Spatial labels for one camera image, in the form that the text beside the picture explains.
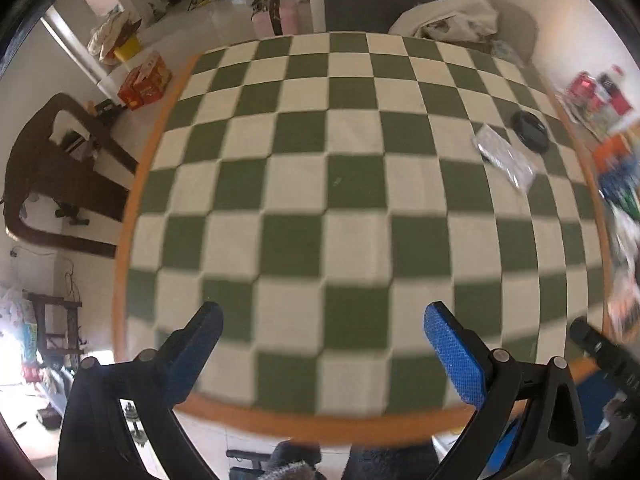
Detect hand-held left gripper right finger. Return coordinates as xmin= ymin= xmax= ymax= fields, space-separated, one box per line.
xmin=424 ymin=301 xmax=593 ymax=480

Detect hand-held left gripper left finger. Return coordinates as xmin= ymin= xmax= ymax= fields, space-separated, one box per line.
xmin=57 ymin=301 xmax=224 ymax=480

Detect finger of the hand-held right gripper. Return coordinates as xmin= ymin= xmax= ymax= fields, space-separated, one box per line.
xmin=569 ymin=316 xmax=640 ymax=395

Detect black dumbbell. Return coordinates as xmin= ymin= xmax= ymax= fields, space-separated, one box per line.
xmin=122 ymin=400 xmax=148 ymax=448

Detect dark fleece clothing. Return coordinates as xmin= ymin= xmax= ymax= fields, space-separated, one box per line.
xmin=345 ymin=442 xmax=441 ymax=480

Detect dark wooden stool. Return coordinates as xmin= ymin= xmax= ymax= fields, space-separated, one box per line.
xmin=25 ymin=292 xmax=83 ymax=361

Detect grey slipper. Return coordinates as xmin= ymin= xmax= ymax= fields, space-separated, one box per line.
xmin=265 ymin=440 xmax=323 ymax=480

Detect white plastic bag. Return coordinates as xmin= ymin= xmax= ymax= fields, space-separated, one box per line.
xmin=0 ymin=285 xmax=32 ymax=342

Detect green white checkered tablecloth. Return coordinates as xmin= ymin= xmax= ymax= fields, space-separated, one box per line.
xmin=111 ymin=31 xmax=618 ymax=447

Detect clear plastic bag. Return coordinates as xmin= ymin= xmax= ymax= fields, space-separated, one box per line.
xmin=490 ymin=40 xmax=524 ymax=63
xmin=472 ymin=125 xmax=537 ymax=192

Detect black round lid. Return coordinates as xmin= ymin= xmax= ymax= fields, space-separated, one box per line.
xmin=510 ymin=110 xmax=551 ymax=153

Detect dark wooden chair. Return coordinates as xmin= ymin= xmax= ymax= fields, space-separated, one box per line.
xmin=2 ymin=92 xmax=141 ymax=260

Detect cola bottle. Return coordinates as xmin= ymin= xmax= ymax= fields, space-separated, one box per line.
xmin=597 ymin=65 xmax=635 ymax=116

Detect red gift carton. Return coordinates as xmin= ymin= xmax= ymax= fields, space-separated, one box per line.
xmin=117 ymin=67 xmax=153 ymax=112
xmin=135 ymin=51 xmax=173 ymax=103

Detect red drink can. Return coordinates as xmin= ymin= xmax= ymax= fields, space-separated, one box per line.
xmin=569 ymin=72 xmax=599 ymax=102

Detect yellow bin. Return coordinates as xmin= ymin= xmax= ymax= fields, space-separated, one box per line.
xmin=114 ymin=35 xmax=142 ymax=63

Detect pile of light clothes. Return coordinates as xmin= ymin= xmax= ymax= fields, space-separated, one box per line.
xmin=87 ymin=10 xmax=143 ymax=65

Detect white crumpled clothes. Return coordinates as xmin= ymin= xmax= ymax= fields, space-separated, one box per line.
xmin=389 ymin=0 xmax=501 ymax=43

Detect pink suitcase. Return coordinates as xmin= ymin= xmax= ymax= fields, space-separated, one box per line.
xmin=251 ymin=0 xmax=301 ymax=37

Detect dark folding bed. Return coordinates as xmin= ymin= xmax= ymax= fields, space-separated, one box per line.
xmin=320 ymin=0 xmax=461 ymax=35

